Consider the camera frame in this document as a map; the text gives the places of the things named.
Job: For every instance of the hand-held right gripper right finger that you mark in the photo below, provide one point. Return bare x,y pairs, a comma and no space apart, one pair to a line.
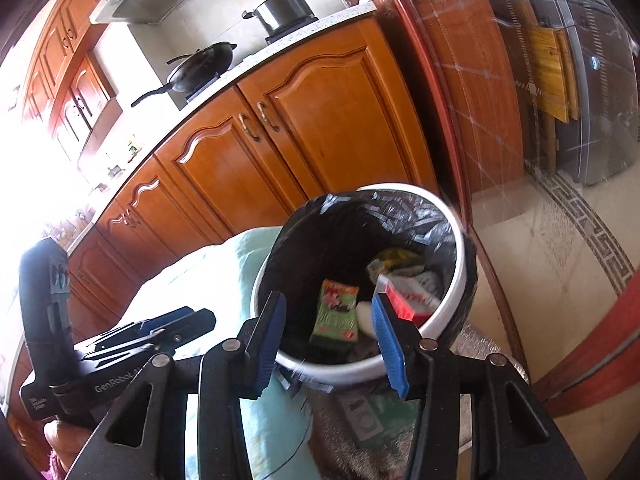
392,350

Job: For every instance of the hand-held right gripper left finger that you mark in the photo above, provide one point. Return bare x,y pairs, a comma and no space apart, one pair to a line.
270,347

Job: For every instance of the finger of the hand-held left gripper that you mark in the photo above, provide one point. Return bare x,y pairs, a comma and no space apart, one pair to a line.
165,317
190,325

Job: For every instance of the green snack packet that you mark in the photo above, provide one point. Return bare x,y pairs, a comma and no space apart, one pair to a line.
335,325

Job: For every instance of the yellow snack packet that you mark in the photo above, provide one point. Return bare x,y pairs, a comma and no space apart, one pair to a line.
395,259

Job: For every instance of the white trash bin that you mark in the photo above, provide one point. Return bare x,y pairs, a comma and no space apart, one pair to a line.
462,280

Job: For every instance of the person's left hand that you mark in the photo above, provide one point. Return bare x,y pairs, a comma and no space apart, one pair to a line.
67,440

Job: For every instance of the red box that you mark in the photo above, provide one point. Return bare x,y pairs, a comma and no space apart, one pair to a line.
410,309

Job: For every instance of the green printed leaflet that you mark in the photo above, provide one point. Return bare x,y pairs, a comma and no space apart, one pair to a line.
375,420

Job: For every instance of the light green tablecloth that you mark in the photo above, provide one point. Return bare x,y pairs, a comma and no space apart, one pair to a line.
240,255

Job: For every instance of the steel kettle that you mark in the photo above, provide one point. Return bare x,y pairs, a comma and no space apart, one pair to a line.
115,170

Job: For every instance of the green bottle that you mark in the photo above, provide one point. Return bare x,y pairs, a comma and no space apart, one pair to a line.
134,146

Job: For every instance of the wooden base cabinet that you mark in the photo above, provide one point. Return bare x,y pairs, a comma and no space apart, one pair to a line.
325,120

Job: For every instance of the black wok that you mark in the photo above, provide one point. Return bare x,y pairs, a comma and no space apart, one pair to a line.
200,67

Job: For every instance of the grey appliance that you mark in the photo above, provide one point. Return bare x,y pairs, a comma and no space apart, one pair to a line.
595,160

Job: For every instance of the red framed glass door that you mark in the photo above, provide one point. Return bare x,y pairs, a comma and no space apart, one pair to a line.
427,65

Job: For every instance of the yellow wooden board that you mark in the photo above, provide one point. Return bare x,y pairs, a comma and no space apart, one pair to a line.
550,70

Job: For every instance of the steel cooking pot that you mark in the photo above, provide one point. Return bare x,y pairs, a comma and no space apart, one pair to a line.
282,10

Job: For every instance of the white speckled countertop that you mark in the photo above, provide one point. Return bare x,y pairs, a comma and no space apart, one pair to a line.
350,10

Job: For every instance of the wooden wall cabinet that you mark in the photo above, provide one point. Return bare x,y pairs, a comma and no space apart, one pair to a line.
55,40

